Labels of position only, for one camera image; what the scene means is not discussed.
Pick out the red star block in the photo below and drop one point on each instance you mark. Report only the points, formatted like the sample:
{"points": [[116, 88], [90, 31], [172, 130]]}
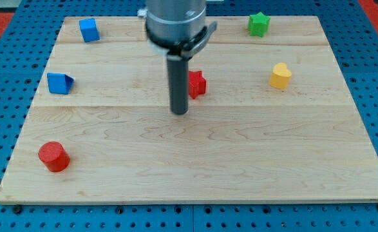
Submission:
{"points": [[197, 84]]}

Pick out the green star block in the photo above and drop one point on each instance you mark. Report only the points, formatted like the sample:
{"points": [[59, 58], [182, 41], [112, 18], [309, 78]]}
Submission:
{"points": [[258, 24]]}

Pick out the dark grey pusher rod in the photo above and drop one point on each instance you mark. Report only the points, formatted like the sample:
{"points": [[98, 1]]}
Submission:
{"points": [[178, 73]]}

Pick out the light wooden board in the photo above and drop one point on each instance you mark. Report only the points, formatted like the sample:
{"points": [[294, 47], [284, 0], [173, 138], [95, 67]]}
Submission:
{"points": [[243, 142]]}

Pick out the yellow heart block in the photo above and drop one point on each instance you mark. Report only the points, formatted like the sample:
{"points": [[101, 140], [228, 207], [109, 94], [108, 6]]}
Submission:
{"points": [[281, 76]]}

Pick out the blue triangular prism block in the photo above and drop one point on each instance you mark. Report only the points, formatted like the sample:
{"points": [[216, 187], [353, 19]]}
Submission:
{"points": [[59, 83]]}

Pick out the blue cube block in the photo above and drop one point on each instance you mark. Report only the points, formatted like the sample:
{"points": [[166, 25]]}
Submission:
{"points": [[88, 29]]}

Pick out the red cylinder block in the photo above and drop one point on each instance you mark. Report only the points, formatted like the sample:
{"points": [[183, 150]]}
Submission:
{"points": [[53, 156]]}

